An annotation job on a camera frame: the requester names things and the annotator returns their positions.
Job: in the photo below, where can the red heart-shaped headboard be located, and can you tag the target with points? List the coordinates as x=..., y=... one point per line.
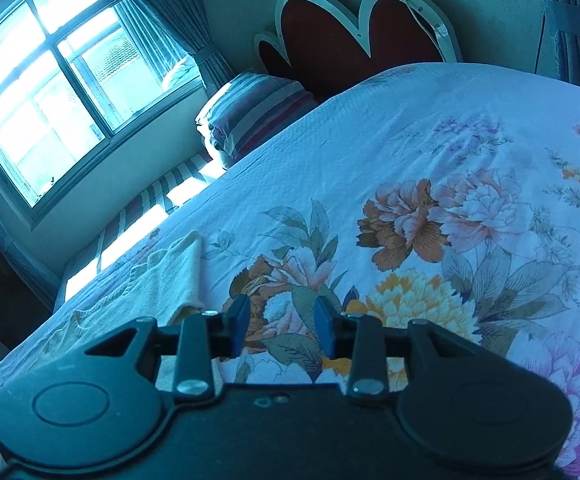
x=330, y=45

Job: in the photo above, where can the cream knit sweater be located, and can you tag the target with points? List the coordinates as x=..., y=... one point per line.
x=179, y=270

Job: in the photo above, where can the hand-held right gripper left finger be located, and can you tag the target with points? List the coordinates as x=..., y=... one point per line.
x=240, y=324

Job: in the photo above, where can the floral blanket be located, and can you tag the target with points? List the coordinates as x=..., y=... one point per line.
x=370, y=160

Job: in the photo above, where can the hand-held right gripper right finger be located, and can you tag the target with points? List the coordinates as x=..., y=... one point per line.
x=323, y=329

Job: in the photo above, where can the striped pillow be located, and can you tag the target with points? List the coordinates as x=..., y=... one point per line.
x=260, y=110

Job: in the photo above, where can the striped bed sheet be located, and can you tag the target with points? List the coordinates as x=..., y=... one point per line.
x=134, y=215

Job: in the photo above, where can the window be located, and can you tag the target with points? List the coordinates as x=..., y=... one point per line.
x=69, y=85

